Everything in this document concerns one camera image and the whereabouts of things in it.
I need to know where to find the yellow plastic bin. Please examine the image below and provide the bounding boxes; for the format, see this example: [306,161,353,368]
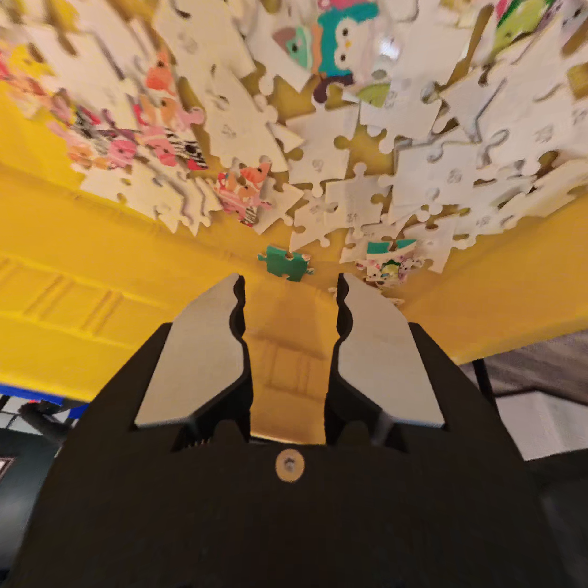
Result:
[0,0,588,444]

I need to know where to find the blue box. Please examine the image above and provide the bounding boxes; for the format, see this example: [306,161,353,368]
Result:
[0,383,90,416]

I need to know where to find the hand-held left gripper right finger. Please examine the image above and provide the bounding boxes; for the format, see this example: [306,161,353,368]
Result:
[324,273,445,446]

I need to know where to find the pile of puzzle pieces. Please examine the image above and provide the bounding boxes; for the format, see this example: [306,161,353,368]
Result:
[0,0,588,306]

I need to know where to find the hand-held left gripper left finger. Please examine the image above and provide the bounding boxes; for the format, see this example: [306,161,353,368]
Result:
[134,274,253,444]

